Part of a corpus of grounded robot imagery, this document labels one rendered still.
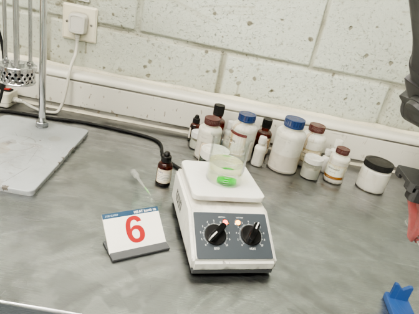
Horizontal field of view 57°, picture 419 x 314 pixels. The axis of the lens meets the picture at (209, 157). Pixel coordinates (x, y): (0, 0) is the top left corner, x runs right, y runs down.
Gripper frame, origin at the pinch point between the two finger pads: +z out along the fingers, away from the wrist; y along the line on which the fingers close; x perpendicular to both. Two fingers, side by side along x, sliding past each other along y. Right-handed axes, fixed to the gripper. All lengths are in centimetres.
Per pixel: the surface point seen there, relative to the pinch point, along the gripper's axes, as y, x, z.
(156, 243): 37.0, 4.0, 9.5
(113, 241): 42.9, 7.3, 8.5
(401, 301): -0.2, 4.2, 8.9
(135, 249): 39.6, 6.6, 9.5
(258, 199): 23.3, -2.1, 1.2
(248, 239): 23.8, 4.4, 4.6
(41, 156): 65, -13, 9
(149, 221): 39.1, 2.2, 7.2
